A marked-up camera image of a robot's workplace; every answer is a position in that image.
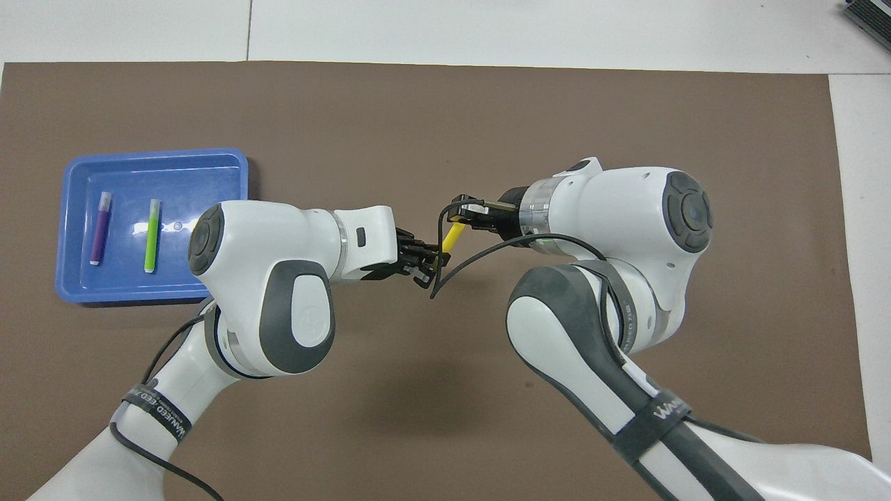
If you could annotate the dark ribbed device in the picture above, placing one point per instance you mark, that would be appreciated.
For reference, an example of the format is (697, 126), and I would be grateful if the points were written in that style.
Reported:
(873, 14)

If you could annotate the blue plastic tray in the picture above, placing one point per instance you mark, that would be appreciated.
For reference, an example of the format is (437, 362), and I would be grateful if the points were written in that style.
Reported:
(125, 285)

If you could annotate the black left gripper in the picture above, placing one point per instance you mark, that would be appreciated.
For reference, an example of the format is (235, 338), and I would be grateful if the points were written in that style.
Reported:
(406, 252)

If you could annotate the purple highlighter pen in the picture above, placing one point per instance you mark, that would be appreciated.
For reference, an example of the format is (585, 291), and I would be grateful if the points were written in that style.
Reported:
(101, 229)

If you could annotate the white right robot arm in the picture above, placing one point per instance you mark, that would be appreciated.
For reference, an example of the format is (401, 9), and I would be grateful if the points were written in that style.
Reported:
(626, 209)

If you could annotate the brown table mat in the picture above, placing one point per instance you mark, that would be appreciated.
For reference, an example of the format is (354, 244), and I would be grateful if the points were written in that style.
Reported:
(445, 118)

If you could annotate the green highlighter pen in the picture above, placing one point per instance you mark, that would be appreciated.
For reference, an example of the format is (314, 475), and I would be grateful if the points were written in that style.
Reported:
(152, 236)

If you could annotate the yellow highlighter pen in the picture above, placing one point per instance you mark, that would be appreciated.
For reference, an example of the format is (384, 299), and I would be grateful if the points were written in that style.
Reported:
(452, 238)

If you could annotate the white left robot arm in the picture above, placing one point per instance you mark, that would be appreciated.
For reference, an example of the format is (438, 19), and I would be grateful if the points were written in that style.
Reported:
(271, 236)

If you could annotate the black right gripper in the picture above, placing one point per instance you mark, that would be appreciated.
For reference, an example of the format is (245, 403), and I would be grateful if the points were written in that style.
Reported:
(502, 219)

